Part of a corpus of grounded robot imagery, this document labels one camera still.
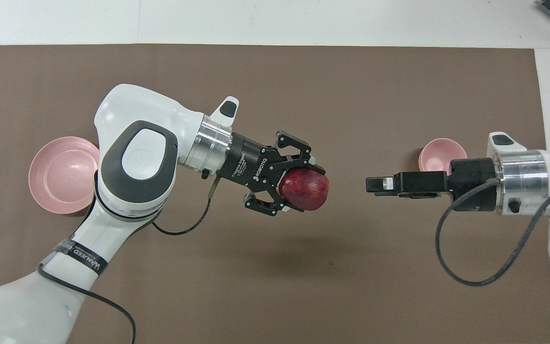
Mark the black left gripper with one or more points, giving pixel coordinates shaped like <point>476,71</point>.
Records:
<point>248,160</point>

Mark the brown paper mat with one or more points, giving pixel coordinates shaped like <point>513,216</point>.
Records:
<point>351,95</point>

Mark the pink plate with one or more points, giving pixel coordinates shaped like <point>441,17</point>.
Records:
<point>60,174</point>

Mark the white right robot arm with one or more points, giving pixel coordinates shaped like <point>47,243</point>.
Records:
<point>523,177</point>

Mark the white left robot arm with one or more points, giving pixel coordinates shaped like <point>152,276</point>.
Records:
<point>136,162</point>

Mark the dark red apple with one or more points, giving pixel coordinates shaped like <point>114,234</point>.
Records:
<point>306,188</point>

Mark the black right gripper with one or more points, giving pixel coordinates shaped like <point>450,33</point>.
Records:
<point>470,172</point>

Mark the pink bowl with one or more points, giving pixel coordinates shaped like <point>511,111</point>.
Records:
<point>439,153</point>

